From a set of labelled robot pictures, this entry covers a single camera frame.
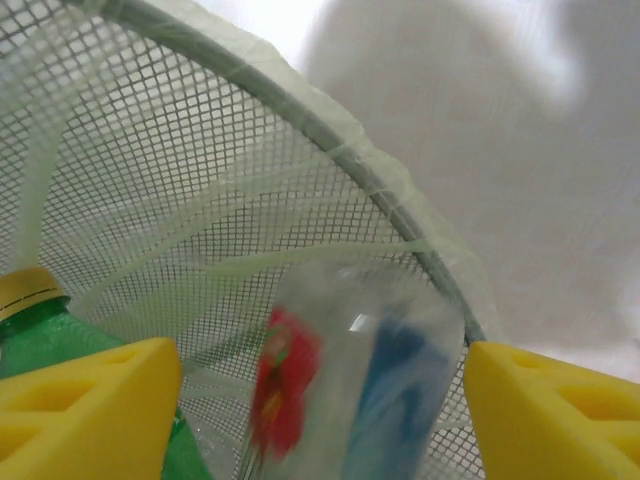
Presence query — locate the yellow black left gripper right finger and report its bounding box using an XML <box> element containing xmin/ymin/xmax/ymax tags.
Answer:
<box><xmin>464</xmin><ymin>340</ymin><xmax>640</xmax><ymax>480</ymax></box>

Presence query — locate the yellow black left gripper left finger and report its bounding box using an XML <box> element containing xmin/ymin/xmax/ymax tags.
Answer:
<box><xmin>0</xmin><ymin>337</ymin><xmax>184</xmax><ymax>480</ymax></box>

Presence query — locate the green bottle yellow cap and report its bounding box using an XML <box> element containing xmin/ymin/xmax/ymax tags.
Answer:
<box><xmin>0</xmin><ymin>267</ymin><xmax>219</xmax><ymax>480</ymax></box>

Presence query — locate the blue white label bottle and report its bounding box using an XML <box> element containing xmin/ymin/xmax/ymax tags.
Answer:
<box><xmin>239</xmin><ymin>262</ymin><xmax>466</xmax><ymax>480</ymax></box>

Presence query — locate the translucent green bin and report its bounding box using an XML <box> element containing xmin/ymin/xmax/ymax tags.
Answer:
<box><xmin>0</xmin><ymin>0</ymin><xmax>501</xmax><ymax>480</ymax></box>
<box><xmin>0</xmin><ymin>0</ymin><xmax>489</xmax><ymax>480</ymax></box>

